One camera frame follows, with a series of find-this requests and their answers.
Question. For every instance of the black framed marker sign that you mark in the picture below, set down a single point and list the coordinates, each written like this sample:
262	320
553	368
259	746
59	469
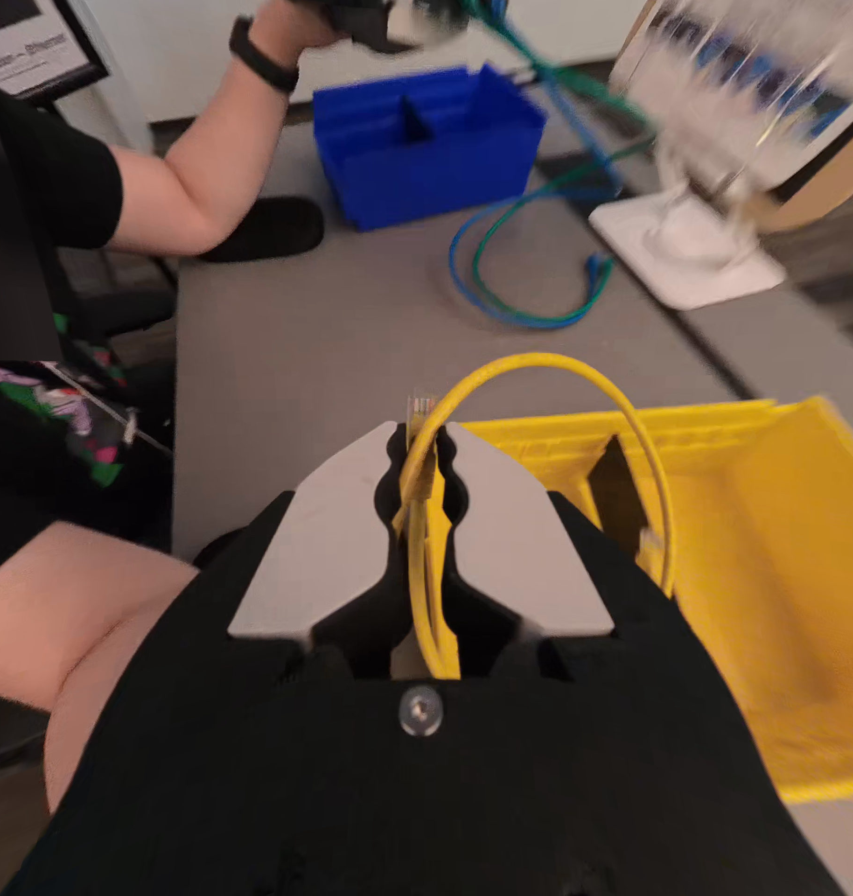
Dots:
27	49

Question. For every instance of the person's left hand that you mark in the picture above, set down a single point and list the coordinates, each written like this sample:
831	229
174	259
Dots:
286	24

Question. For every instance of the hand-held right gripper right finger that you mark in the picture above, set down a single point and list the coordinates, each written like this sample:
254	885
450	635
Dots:
524	553

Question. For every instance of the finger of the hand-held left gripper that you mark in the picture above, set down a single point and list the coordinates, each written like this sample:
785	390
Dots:
426	24

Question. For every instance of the yellow plastic bin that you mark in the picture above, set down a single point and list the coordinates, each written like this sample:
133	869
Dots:
769	560

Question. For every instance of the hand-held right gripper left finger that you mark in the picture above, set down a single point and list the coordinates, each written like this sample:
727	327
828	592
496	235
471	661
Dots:
314	553

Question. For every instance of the black wrist band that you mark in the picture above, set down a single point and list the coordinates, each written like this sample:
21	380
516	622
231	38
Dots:
258	59

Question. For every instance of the blue plastic bin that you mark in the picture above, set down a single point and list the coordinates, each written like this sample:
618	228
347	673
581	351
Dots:
433	182

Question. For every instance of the person's bare leg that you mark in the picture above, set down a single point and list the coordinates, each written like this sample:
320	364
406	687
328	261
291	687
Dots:
62	616

